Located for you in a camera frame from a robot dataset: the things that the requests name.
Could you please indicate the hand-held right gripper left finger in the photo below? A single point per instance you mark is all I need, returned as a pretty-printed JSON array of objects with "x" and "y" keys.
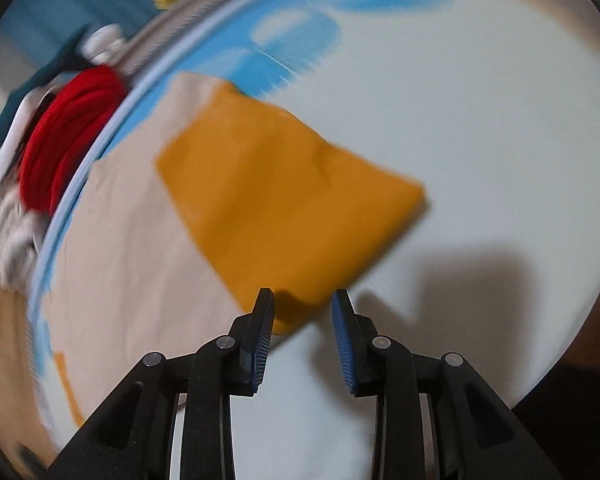
[{"x": 260, "y": 340}]

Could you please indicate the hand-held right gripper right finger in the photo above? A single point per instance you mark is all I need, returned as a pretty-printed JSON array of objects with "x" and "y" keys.
[{"x": 343, "y": 340}]

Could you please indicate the beige and yellow jacket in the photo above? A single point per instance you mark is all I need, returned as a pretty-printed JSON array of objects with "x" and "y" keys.
[{"x": 270, "y": 210}]

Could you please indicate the blue and white printed bedsheet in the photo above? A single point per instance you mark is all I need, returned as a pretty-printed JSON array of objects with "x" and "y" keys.
[{"x": 455, "y": 135}]

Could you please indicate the beige cloth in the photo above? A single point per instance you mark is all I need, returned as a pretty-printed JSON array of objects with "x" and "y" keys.
[{"x": 105, "y": 125}]

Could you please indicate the cream folded blanket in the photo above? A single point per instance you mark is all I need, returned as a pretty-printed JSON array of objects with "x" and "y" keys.
[{"x": 10, "y": 245}]

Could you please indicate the red quilted blanket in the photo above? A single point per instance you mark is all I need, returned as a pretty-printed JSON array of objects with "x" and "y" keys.
[{"x": 65, "y": 145}]

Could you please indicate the beige padded headboard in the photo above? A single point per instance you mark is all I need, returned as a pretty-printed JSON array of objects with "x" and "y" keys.
[{"x": 180, "y": 25}]

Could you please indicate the teal cloth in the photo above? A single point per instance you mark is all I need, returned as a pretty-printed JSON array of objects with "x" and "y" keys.
[{"x": 10, "y": 110}]

